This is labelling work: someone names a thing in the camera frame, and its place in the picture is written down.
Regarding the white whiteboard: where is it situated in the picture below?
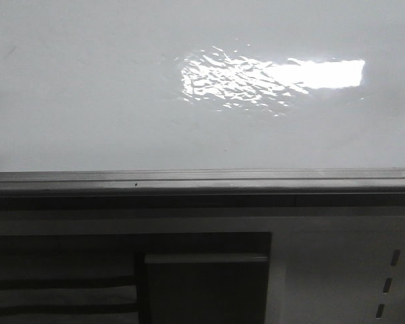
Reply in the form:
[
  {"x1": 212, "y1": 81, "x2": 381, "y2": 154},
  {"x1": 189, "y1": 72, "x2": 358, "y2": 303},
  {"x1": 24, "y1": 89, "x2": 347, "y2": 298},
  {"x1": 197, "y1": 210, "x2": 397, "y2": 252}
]
[{"x1": 0, "y1": 1, "x2": 405, "y2": 210}]

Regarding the dark cabinet box under desk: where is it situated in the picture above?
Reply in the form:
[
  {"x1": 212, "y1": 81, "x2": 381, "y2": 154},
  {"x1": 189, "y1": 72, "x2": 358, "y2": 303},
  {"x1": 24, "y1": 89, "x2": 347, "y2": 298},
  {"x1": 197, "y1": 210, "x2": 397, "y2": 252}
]
[{"x1": 0, "y1": 233, "x2": 271, "y2": 323}]

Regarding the grey perforated metal desk frame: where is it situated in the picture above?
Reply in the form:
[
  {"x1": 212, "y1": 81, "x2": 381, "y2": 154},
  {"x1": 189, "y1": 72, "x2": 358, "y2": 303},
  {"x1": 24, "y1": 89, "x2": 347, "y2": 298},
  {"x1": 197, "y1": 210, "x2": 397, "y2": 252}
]
[{"x1": 0, "y1": 207, "x2": 405, "y2": 323}]

